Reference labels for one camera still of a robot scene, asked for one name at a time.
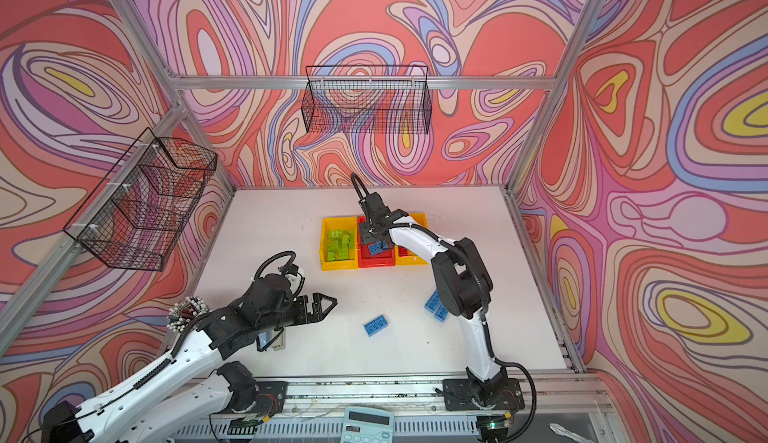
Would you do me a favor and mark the red middle plastic bin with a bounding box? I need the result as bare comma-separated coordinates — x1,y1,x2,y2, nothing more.
356,216,395,268

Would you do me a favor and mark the blue lego brick front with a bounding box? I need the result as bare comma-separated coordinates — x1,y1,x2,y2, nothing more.
363,315,388,337

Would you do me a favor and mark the black wire basket back wall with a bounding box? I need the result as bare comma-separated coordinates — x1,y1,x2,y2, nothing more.
301,63,433,135

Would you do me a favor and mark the yellow right plastic bin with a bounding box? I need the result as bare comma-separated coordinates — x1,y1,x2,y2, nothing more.
389,215,435,266

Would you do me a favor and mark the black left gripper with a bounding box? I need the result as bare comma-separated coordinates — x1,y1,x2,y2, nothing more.
256,292,336,336

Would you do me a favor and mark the green lego brick long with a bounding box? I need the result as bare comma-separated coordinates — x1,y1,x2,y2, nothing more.
327,230,344,242

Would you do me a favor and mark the black wire basket left wall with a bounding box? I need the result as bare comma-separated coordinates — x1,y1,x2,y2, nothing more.
63,129,218,272

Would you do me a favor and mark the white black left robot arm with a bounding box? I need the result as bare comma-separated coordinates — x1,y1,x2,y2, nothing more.
41,274,338,442

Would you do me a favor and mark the yellow plastic bin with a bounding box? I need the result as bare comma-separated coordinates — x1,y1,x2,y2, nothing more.
319,217,359,271
389,215,435,266

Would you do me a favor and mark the light blue calculator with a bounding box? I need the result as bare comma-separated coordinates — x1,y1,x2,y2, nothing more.
340,406,395,443

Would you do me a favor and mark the yellow left plastic bin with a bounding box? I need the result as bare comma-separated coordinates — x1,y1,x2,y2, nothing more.
319,217,359,271

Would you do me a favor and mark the grey marker pen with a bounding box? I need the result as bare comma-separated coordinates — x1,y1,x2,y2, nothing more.
257,329,285,352

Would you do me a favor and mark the blue lego brick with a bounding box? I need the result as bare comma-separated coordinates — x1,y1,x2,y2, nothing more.
363,315,388,337
424,291,441,314
434,304,449,322
367,241,390,257

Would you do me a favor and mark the black wire basket wall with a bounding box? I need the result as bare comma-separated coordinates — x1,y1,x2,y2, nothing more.
63,129,218,272
301,63,433,135

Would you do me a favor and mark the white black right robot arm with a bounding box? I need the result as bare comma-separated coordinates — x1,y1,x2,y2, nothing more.
354,185,538,415

